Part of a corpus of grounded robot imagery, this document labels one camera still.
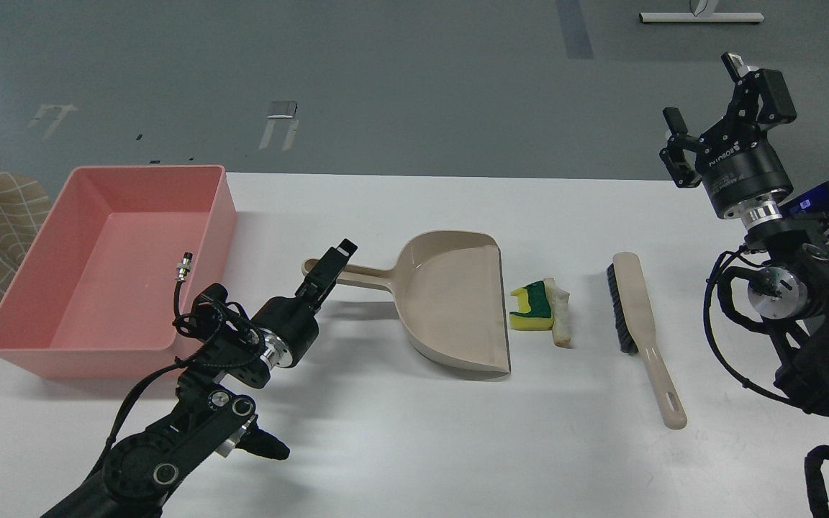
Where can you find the pink plastic bin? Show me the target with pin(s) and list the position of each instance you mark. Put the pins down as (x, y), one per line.
(93, 297)

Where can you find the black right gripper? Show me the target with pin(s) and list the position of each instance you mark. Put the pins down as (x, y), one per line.
(741, 164)

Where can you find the beige hand brush black bristles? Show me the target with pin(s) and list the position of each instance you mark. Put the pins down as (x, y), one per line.
(637, 333)

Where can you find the beige plastic dustpan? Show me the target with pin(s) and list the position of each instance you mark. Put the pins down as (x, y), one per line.
(448, 292)

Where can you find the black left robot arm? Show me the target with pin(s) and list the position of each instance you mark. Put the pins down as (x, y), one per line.
(136, 475)

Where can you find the white crumpled paper scrap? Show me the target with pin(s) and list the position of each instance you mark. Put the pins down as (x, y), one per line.
(558, 300)

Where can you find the yellow green sponge piece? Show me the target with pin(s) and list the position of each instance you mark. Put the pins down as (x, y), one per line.
(534, 312)

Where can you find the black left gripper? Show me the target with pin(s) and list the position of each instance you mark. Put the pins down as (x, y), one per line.
(292, 319)

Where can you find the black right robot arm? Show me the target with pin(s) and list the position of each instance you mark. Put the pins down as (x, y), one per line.
(777, 283)

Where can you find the white desk leg base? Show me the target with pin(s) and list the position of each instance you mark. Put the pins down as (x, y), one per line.
(702, 12)

